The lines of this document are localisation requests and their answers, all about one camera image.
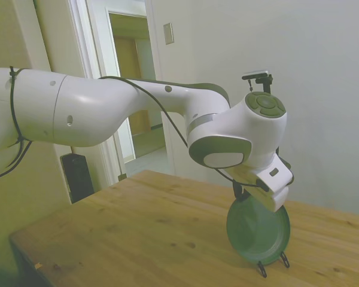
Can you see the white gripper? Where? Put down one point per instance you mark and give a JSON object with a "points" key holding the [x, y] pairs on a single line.
{"points": [[279, 182]]}

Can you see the green round plate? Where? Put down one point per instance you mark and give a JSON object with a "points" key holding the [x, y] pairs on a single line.
{"points": [[254, 236]]}

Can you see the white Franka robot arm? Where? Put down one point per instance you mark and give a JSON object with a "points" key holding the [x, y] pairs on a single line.
{"points": [[92, 110]]}

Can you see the black box by door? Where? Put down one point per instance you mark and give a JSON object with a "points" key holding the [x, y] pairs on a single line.
{"points": [[77, 177]]}

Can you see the brown wooden door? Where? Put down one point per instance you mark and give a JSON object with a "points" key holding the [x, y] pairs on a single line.
{"points": [[127, 59]]}

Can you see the grey camera on stand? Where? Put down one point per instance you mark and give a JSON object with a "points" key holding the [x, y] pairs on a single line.
{"points": [[257, 74]]}

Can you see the white wall switch plate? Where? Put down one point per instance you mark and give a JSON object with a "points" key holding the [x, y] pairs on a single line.
{"points": [[168, 33]]}

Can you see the white door frame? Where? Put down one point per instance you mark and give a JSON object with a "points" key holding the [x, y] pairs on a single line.
{"points": [[88, 45]]}

